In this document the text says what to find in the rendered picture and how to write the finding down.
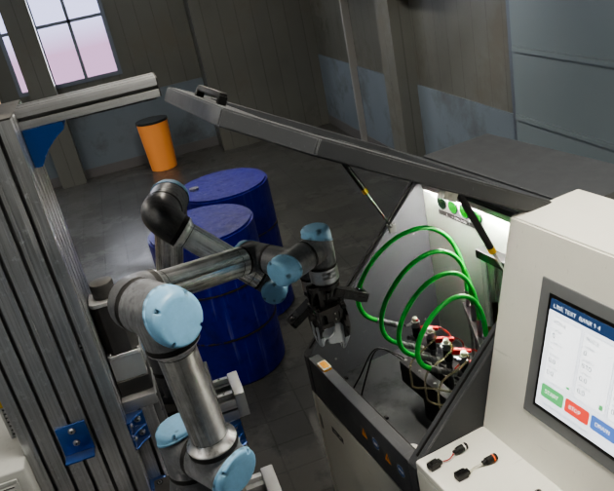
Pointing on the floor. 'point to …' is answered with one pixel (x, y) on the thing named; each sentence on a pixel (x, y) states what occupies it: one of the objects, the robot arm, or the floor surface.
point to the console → (561, 233)
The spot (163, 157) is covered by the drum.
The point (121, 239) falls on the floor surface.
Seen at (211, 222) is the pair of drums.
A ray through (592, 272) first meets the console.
